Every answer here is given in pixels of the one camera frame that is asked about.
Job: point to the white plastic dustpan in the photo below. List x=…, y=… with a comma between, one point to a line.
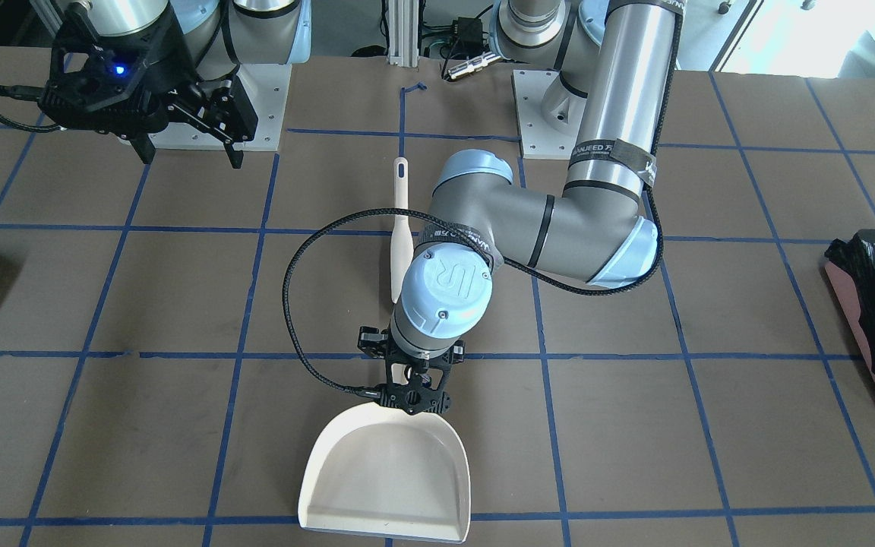
x=375, y=471

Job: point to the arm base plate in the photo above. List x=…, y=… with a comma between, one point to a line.
x=245, y=112
x=548, y=114

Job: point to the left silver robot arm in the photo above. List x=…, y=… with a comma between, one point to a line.
x=615, y=62

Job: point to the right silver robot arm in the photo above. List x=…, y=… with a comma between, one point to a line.
x=223, y=35

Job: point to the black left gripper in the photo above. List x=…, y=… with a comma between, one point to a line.
x=368, y=341

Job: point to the aluminium frame post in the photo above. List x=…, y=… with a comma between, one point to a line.
x=403, y=30

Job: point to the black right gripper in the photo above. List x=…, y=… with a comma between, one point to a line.
x=166, y=55

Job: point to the white hand brush black bristles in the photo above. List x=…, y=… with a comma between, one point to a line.
x=402, y=248

